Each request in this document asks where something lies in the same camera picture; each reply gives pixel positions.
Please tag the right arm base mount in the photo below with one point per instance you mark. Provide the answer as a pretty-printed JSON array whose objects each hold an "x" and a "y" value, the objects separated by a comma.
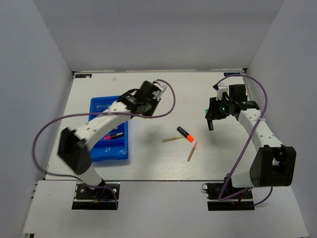
[{"x": 232, "y": 199}]

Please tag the left corner label sticker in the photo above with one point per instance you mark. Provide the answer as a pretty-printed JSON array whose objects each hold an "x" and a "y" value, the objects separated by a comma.
[{"x": 83, "y": 75}]

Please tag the right corner label sticker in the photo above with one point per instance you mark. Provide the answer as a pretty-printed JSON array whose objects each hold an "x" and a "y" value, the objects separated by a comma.
[{"x": 231, "y": 73}]

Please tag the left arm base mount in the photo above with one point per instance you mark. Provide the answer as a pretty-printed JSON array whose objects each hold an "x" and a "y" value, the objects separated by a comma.
[{"x": 102, "y": 199}]

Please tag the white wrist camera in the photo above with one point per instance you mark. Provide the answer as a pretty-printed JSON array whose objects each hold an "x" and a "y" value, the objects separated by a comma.
[
  {"x": 220, "y": 89},
  {"x": 161, "y": 87}
]

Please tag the beige thin pen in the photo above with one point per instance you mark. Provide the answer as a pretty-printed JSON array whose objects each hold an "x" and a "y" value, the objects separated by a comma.
[{"x": 172, "y": 138}]

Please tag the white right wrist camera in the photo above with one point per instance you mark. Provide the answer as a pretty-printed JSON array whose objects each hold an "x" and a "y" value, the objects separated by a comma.
[{"x": 220, "y": 89}]

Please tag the blue plastic tray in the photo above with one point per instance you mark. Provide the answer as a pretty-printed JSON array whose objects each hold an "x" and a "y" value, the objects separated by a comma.
[{"x": 116, "y": 149}]

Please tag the orange highlighter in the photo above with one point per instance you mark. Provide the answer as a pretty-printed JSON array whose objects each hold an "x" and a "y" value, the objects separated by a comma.
[{"x": 185, "y": 134}]

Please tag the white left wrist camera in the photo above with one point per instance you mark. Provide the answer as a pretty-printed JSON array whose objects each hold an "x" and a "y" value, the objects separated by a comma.
[{"x": 161, "y": 87}]

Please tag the pink thin pen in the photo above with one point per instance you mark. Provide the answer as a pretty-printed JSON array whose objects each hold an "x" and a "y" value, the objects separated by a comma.
[{"x": 192, "y": 151}]

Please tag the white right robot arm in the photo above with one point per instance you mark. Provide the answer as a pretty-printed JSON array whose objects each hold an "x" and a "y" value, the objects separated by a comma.
[{"x": 274, "y": 162}]

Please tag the corner label sticker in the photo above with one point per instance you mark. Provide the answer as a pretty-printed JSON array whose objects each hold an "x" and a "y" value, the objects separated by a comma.
[
  {"x": 231, "y": 73},
  {"x": 83, "y": 75}
]

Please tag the clear blue-tipped pen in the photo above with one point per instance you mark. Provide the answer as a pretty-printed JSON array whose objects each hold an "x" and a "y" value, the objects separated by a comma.
[{"x": 101, "y": 108}]

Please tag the pink highlighter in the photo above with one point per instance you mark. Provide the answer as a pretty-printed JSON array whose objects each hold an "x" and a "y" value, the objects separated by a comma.
[{"x": 114, "y": 136}]

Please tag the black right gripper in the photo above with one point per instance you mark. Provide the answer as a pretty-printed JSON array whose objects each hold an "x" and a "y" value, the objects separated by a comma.
[{"x": 213, "y": 113}]

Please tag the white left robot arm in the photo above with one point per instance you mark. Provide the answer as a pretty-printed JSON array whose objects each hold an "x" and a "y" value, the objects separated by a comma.
[{"x": 75, "y": 145}]

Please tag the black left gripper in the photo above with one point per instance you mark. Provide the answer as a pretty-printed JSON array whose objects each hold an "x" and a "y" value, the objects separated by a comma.
[{"x": 155, "y": 102}]

